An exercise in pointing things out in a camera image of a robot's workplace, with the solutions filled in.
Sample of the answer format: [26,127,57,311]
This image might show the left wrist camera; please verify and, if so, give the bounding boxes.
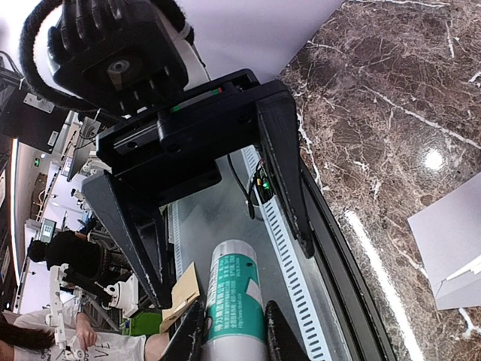
[20,1,209,116]

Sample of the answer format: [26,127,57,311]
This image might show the person in white shirt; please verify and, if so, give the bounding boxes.
[0,300,170,361]

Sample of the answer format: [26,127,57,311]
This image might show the person in black top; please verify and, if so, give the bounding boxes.
[27,230,117,287]

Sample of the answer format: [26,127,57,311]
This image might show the brown cardboard piece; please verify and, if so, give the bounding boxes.
[159,262,201,333]

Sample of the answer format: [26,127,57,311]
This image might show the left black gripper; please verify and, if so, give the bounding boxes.
[82,69,314,309]

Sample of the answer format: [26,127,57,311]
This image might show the white slotted cable duct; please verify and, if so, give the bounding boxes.
[240,144,335,361]

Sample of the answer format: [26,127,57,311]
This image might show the small circuit board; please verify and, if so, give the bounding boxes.
[255,165,274,204]

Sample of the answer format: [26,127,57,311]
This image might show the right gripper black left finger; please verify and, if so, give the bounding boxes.
[160,301,205,361]

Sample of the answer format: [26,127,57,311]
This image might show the black front rail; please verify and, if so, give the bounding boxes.
[301,162,396,360]

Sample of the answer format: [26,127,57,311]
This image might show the green glue stick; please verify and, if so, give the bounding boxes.
[201,239,268,361]

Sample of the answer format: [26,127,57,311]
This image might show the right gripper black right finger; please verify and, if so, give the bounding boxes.
[265,300,309,361]

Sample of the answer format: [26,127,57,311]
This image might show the grey envelope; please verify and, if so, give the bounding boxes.
[408,174,480,310]

